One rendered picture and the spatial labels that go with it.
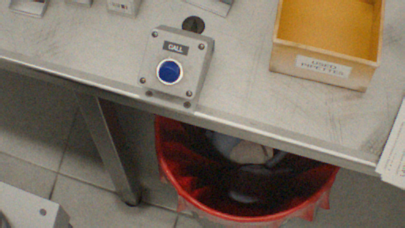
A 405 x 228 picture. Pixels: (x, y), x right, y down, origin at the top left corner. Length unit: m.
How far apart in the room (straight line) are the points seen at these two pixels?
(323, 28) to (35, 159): 1.05
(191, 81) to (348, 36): 0.22
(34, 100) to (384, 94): 1.13
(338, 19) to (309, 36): 0.05
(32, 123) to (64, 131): 0.09
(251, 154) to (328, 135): 0.67
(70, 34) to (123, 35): 0.07
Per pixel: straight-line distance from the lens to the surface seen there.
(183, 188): 1.45
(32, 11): 1.09
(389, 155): 1.03
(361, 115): 1.05
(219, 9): 1.07
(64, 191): 1.93
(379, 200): 1.94
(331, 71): 1.01
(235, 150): 1.70
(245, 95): 1.04
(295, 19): 1.07
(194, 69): 0.98
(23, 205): 0.94
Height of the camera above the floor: 1.85
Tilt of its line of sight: 72 degrees down
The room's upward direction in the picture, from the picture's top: straight up
